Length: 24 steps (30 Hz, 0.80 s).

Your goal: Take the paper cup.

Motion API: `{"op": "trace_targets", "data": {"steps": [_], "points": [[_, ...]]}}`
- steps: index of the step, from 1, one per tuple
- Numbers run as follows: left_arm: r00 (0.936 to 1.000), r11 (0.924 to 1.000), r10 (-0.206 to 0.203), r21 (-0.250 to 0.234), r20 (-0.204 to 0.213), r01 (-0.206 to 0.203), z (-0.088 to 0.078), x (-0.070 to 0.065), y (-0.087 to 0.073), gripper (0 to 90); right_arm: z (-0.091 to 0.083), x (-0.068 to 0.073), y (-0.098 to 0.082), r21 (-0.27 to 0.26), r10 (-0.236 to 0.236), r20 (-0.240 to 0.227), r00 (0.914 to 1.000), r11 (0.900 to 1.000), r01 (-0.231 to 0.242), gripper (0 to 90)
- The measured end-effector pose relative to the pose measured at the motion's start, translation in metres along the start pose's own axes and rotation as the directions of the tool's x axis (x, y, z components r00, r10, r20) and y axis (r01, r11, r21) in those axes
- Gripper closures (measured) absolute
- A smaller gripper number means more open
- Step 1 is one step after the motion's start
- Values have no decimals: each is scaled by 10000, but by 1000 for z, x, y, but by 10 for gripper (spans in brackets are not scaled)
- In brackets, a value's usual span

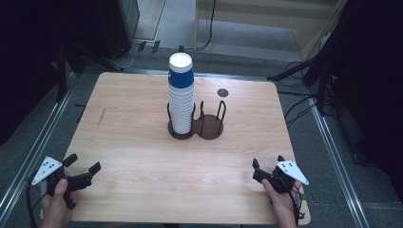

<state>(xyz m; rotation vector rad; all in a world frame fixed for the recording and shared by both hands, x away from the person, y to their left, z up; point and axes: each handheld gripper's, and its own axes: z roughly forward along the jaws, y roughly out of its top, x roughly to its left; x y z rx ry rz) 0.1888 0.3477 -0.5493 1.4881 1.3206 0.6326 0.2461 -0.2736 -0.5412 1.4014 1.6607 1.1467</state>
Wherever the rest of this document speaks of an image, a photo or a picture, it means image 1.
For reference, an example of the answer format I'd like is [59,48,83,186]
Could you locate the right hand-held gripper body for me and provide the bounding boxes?
[253,160,310,194]

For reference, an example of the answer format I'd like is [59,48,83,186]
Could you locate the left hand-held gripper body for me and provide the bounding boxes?
[30,156,93,211]

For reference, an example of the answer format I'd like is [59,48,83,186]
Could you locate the dark brown wire cup holder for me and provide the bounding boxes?
[166,100,227,141]

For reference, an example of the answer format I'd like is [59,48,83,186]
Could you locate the stack of paper cups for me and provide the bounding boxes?
[167,52,196,135]

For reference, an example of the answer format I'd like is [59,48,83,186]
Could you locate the person's right hand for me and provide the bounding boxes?
[261,179,302,228]

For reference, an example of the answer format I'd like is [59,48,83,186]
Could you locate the person's left hand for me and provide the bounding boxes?
[39,178,78,228]

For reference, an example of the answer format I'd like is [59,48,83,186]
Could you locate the black tripod stand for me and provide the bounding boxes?
[266,51,332,117]

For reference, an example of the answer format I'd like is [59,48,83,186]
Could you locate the black stand with slanted legs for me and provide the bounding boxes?
[55,39,125,103]

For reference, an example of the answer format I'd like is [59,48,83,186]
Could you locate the black curtain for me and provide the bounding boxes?
[319,0,403,203]
[0,0,103,146]

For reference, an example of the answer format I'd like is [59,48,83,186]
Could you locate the dark cabinet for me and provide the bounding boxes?
[94,0,141,60]

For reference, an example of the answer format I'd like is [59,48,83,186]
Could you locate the right hand-held gripper black cable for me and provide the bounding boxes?
[284,180,306,227]

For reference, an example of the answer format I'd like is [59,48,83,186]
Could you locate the hand-held gripper black cable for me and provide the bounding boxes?
[26,179,48,228]
[284,180,306,227]

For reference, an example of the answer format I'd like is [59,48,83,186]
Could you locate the metal floor rail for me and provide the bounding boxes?
[0,72,78,217]
[308,97,371,228]

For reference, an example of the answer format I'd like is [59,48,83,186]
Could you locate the black floor cables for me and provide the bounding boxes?
[278,60,336,129]

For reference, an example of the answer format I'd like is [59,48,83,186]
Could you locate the left hand-held gripper black cable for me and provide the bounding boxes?
[26,179,48,228]

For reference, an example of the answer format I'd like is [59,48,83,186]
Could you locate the white floor cable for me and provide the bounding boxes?
[117,43,141,69]

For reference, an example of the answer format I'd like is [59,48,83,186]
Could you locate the hanging black cable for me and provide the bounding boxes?
[184,0,218,52]

